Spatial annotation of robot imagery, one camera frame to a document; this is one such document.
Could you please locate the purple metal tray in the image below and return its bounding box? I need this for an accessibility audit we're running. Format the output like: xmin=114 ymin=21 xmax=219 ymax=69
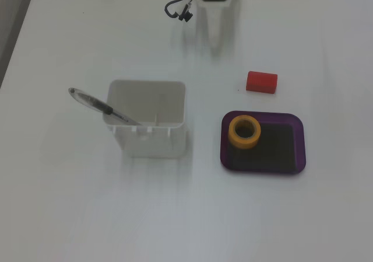
xmin=220 ymin=110 xmax=307 ymax=176

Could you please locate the white plastic box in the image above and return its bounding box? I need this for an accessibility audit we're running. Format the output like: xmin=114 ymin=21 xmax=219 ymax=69
xmin=101 ymin=79 xmax=188 ymax=159

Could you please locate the red rectangular block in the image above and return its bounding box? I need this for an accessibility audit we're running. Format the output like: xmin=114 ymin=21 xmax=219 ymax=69
xmin=245 ymin=71 xmax=279 ymax=95

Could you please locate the yellow tape roll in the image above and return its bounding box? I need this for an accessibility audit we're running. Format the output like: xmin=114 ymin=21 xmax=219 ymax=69
xmin=228 ymin=114 xmax=262 ymax=149

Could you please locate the clear black ballpoint pen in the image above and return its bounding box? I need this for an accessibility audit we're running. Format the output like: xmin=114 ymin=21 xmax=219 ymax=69
xmin=68 ymin=87 xmax=143 ymax=126

